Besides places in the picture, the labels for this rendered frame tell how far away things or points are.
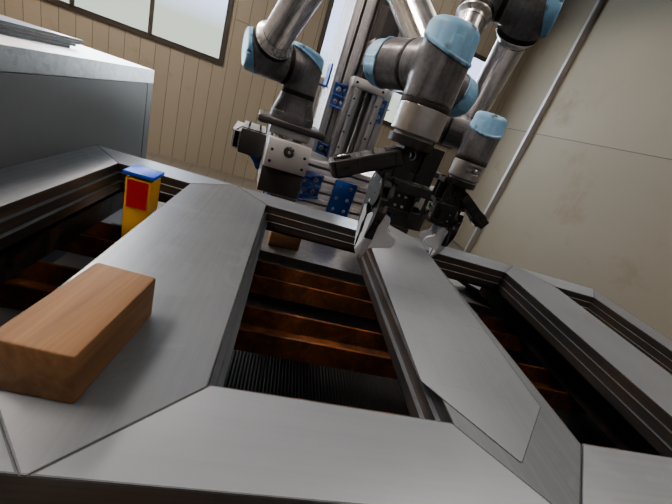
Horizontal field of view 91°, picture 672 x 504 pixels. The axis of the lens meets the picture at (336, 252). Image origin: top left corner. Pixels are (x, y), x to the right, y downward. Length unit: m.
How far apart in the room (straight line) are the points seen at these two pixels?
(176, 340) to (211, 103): 4.00
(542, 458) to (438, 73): 0.48
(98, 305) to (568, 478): 0.49
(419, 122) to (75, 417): 0.48
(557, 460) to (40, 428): 0.49
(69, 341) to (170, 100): 4.13
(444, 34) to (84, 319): 0.50
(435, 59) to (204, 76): 3.89
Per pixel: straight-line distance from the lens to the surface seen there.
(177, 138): 4.42
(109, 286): 0.37
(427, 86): 0.51
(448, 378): 0.49
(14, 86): 0.84
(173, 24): 4.35
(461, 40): 0.52
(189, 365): 0.37
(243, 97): 4.27
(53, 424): 0.34
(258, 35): 1.13
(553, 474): 0.48
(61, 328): 0.33
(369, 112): 1.37
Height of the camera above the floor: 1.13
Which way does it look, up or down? 22 degrees down
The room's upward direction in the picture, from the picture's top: 20 degrees clockwise
